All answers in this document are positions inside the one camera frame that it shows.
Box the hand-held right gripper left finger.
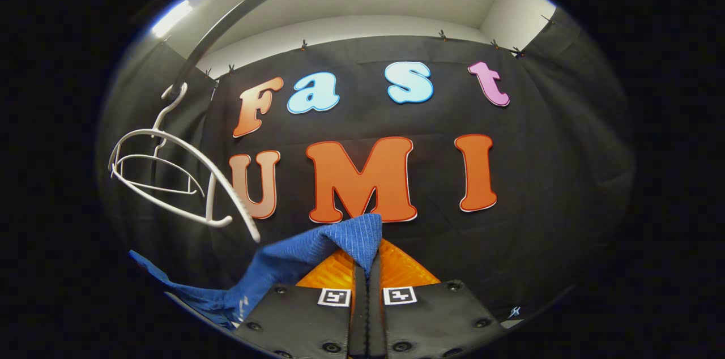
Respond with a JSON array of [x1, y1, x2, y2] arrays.
[[232, 249, 368, 359]]

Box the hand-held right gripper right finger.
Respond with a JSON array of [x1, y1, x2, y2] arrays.
[[367, 238, 506, 359]]

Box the blue corduroy jacket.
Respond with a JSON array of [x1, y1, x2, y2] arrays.
[[129, 213, 383, 330]]

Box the white plastic clothes hanger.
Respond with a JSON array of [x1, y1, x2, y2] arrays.
[[108, 83, 262, 244], [116, 154, 206, 198]]

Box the black backdrop cloth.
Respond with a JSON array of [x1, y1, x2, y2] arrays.
[[96, 5, 635, 320]]

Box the row of small cloth clips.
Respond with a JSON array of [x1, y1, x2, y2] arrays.
[[159, 14, 556, 76]]

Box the small ceiling light panel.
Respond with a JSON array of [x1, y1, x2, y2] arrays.
[[152, 0, 193, 38]]

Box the black clothes rail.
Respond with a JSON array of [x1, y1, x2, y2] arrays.
[[170, 0, 471, 99]]

